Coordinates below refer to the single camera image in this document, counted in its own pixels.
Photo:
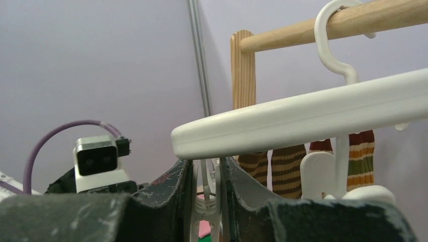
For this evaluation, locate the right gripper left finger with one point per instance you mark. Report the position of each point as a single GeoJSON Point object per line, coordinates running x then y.
{"type": "Point", "coordinates": [154, 213]}

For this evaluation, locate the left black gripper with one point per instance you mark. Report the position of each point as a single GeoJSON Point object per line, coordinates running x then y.
{"type": "Point", "coordinates": [124, 187]}

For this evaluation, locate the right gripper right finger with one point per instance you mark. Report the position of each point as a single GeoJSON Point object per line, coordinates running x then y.
{"type": "Point", "coordinates": [257, 214]}

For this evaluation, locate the white clip hanger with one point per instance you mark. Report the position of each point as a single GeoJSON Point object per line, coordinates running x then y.
{"type": "Point", "coordinates": [335, 112]}

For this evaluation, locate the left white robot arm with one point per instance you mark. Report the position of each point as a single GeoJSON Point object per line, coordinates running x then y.
{"type": "Point", "coordinates": [8, 188]}

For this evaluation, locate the wooden hanger stand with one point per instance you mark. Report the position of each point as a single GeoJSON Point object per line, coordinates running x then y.
{"type": "Point", "coordinates": [374, 16]}

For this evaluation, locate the pink towel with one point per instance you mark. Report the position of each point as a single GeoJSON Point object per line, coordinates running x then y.
{"type": "Point", "coordinates": [204, 229]}

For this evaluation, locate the green cloth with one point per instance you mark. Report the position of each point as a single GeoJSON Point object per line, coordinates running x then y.
{"type": "Point", "coordinates": [205, 239]}

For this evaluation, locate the multicolour striped sock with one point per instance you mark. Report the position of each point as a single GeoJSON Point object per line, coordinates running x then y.
{"type": "Point", "coordinates": [361, 148]}

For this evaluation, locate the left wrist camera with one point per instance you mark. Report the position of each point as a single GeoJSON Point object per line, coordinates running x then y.
{"type": "Point", "coordinates": [97, 163]}

